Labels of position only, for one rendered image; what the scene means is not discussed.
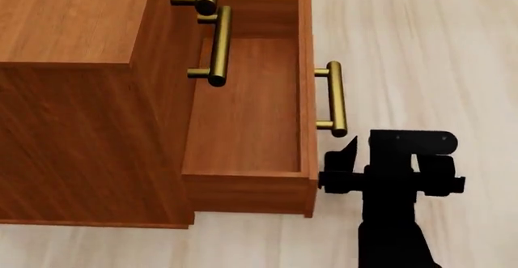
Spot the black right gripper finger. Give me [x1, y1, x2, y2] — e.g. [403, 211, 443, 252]
[416, 154, 455, 178]
[324, 134, 359, 174]

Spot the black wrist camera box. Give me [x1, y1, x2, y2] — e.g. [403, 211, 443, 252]
[368, 129, 459, 156]

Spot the brass handle with dark end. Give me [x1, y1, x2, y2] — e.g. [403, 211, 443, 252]
[186, 5, 233, 88]

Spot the long brass drawer handle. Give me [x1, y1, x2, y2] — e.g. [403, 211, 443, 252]
[313, 60, 349, 138]

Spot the open wooden drawer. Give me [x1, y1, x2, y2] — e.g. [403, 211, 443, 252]
[180, 0, 321, 219]

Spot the wooden cabinet body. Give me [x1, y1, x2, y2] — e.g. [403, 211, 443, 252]
[0, 0, 204, 231]

